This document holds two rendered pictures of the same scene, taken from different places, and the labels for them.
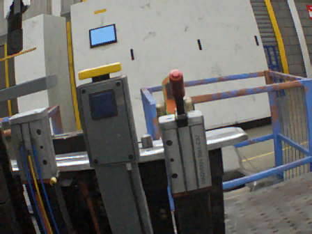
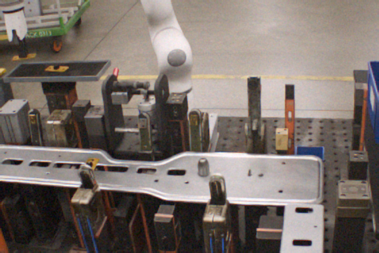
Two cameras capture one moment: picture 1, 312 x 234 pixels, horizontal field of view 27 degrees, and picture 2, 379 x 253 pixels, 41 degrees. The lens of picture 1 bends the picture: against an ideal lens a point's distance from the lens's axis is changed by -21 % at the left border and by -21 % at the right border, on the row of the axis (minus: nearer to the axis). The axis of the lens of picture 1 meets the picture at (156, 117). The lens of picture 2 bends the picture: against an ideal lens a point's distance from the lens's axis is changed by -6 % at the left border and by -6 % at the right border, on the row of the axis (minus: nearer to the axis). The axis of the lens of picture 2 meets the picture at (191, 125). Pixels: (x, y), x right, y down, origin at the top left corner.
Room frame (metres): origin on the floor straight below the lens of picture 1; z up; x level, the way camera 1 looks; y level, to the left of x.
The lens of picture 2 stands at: (2.60, 1.17, 1.83)
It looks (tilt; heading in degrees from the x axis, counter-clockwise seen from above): 30 degrees down; 194
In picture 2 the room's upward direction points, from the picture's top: 6 degrees counter-clockwise
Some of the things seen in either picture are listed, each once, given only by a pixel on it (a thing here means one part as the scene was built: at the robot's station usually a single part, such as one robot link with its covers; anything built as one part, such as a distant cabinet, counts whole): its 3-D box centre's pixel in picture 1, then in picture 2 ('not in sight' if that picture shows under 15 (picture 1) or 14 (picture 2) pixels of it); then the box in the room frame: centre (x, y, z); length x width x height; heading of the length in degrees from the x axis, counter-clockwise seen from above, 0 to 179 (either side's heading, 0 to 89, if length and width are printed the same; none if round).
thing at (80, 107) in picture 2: not in sight; (91, 153); (1.21, 0.46, 0.90); 0.05 x 0.05 x 0.40; 0
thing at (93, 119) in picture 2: not in sight; (107, 160); (1.23, 0.52, 0.89); 0.13 x 0.11 x 0.38; 0
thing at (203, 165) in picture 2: not in sight; (203, 168); (1.43, 0.89, 1.02); 0.03 x 0.03 x 0.07
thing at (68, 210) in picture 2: not in sight; (76, 206); (1.43, 0.47, 0.84); 0.17 x 0.06 x 0.29; 0
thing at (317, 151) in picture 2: not in sight; (309, 163); (0.99, 1.19, 0.74); 0.11 x 0.10 x 0.09; 90
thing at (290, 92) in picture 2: not in sight; (289, 159); (1.27, 1.12, 0.95); 0.03 x 0.01 x 0.50; 90
